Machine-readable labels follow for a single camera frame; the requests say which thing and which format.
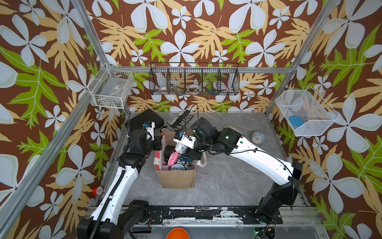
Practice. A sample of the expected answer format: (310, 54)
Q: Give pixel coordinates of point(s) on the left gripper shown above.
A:
(156, 140)

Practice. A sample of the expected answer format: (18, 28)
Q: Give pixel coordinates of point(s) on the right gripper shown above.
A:
(190, 152)

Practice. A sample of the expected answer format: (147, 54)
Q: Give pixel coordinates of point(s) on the pink twin-bell alarm clock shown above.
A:
(173, 159)

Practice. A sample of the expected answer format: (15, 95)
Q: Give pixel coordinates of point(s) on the dark green alarm clock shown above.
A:
(186, 160)

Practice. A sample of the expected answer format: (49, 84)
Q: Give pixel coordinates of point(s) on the mirror digital clock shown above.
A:
(236, 129)

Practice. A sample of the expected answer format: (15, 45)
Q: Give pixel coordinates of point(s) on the canvas bag with red sides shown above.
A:
(175, 179)

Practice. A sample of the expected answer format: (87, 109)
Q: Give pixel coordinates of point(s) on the grey round globe clock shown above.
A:
(258, 137)

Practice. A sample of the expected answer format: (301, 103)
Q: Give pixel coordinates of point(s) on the black twin-bell alarm clock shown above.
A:
(169, 149)

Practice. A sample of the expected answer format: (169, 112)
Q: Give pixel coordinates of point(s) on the cream and blue alarm clock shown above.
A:
(178, 167)

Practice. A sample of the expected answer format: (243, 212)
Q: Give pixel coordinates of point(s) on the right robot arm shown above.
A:
(285, 175)

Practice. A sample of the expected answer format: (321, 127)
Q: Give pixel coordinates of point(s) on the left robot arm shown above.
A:
(107, 221)

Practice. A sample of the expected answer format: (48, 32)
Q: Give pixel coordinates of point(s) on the black plastic tool case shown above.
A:
(148, 115)

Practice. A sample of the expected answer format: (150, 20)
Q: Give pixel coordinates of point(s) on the red cap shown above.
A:
(97, 191)

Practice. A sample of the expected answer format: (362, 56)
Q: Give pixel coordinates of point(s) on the orange bowl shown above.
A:
(178, 233)

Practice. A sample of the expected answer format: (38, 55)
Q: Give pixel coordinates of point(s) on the blue object in basket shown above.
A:
(296, 121)

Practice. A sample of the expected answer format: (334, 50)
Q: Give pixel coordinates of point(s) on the socket set on black rail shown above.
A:
(177, 123)

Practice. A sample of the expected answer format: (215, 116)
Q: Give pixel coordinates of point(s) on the black wire basket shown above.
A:
(183, 78)

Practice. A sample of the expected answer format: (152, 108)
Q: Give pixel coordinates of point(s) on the white wire basket left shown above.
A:
(111, 87)

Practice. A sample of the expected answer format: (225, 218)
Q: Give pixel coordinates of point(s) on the white wire basket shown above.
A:
(308, 104)
(111, 87)

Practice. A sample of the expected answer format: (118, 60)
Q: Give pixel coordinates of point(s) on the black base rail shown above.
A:
(247, 215)

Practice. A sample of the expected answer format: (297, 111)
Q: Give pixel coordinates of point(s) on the white wire basket right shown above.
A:
(308, 104)

